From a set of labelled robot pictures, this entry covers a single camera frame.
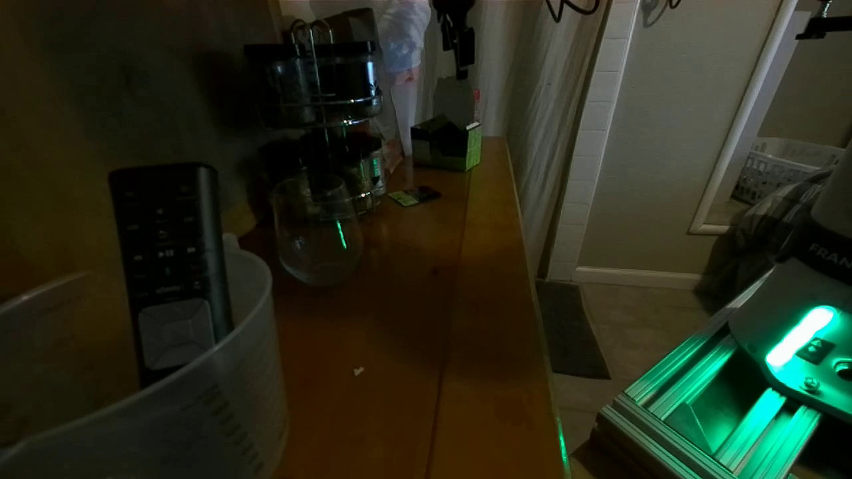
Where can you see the aluminium extrusion frame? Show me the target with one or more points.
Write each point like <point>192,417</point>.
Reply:
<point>700,409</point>

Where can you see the black overhead bracket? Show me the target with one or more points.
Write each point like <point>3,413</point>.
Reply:
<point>825,24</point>

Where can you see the small white crumb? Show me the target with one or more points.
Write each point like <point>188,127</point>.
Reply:
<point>358,370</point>

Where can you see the dark floor mat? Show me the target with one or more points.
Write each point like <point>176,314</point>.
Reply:
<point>570,328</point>

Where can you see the green box with grey flap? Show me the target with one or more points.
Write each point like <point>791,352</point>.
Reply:
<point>447,148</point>

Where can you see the black remote control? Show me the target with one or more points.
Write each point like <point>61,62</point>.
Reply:
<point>169,256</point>

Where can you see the stemless clear glass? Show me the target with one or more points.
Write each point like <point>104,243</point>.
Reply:
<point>316,241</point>

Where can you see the white door frame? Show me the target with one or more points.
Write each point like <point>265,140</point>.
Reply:
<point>592,135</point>

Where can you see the green sachet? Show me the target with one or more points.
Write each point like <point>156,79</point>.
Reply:
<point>417,196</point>

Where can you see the dark crumpled blanket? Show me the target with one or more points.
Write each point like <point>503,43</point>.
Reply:
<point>763,243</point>

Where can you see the white laundry basket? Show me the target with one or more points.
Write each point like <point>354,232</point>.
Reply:
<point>781,163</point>

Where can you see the grey robot mounting plate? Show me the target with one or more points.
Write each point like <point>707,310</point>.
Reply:
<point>800,342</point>

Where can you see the white framed mirror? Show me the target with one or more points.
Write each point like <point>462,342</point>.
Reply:
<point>740,115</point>

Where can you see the white plastic bag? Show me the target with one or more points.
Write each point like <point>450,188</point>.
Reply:
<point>402,43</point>

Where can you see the white plastic tub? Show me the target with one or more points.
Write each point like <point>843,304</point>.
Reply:
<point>222,400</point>

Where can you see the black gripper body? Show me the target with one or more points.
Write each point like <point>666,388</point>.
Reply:
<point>454,15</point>

